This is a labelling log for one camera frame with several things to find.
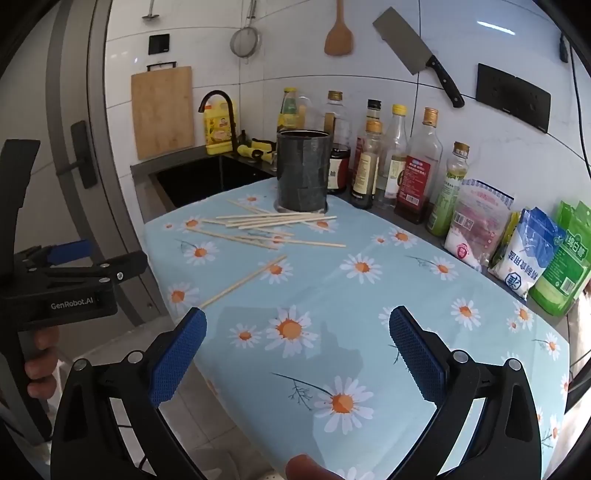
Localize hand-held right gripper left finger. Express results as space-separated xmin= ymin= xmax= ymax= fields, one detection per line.
xmin=50 ymin=307 xmax=208 ymax=480

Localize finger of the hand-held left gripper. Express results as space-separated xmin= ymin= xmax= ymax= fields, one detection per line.
xmin=28 ymin=251 xmax=149 ymax=284
xmin=16 ymin=239 xmax=94 ymax=269

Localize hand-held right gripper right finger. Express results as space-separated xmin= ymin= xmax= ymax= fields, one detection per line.
xmin=389 ymin=305 xmax=543 ymax=480

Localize wooden chopstick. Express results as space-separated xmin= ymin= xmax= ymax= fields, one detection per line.
xmin=198 ymin=255 xmax=288 ymax=309

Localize pile of wooden chopsticks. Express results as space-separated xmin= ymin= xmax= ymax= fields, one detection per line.
xmin=186 ymin=198 xmax=348 ymax=251

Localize dark cylindrical chopstick holder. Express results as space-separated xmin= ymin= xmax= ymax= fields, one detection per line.
xmin=276 ymin=130 xmax=332 ymax=214

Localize person's left hand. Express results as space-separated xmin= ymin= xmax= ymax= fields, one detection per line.
xmin=24 ymin=325 xmax=62 ymax=401

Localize person's right hand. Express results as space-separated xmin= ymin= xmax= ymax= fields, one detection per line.
xmin=285 ymin=454 xmax=343 ymax=480

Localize black kitchen sink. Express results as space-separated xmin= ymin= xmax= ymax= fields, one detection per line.
xmin=131 ymin=152 xmax=278 ymax=209

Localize blue daisy-print tablecloth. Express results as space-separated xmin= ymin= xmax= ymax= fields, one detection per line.
xmin=141 ymin=178 xmax=571 ymax=480

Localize yellow-green packet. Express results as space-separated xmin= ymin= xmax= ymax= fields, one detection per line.
xmin=489 ymin=211 xmax=523 ymax=269

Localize white pink seasoning bag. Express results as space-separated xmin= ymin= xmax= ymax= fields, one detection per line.
xmin=444 ymin=178 xmax=516 ymax=271

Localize blue white salt bag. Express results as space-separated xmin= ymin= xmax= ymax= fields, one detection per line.
xmin=488 ymin=207 xmax=567 ymax=302

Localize wooden cutting board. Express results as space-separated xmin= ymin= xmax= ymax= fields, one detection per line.
xmin=130 ymin=60 xmax=195 ymax=161

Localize yellow detergent bottle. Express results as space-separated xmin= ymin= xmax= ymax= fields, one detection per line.
xmin=204 ymin=104 xmax=237 ymax=155

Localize green label oil bottle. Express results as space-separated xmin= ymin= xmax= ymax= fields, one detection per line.
xmin=426 ymin=141 xmax=471 ymax=238

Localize green sugar bag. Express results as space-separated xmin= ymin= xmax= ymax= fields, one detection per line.
xmin=528 ymin=200 xmax=591 ymax=318

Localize yellow scrub sponges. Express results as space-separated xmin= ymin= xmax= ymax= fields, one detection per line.
xmin=236 ymin=137 xmax=277 ymax=163

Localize black faucet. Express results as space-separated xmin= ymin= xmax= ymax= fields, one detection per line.
xmin=198 ymin=90 xmax=241 ymax=158

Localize green-yellow label bottle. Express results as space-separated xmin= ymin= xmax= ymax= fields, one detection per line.
xmin=276 ymin=87 xmax=302 ymax=135

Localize metal mesh strainer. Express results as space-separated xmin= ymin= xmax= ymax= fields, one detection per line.
xmin=230 ymin=0 xmax=262 ymax=59

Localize wooden spatula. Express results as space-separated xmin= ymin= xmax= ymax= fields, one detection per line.
xmin=324 ymin=0 xmax=356 ymax=57

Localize dark door handle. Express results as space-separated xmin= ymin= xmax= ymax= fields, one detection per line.
xmin=57 ymin=120 xmax=100 ymax=189

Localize grey door frame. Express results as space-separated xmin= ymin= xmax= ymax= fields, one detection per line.
xmin=45 ymin=0 xmax=163 ymax=326

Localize large black wall panel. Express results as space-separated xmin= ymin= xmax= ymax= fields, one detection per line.
xmin=475 ymin=63 xmax=553 ymax=134

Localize steel cleaver black handle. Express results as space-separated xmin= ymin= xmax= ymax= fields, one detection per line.
xmin=372 ymin=6 xmax=466 ymax=110

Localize black wall plug cable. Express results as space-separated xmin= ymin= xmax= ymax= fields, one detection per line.
xmin=558 ymin=31 xmax=591 ymax=185

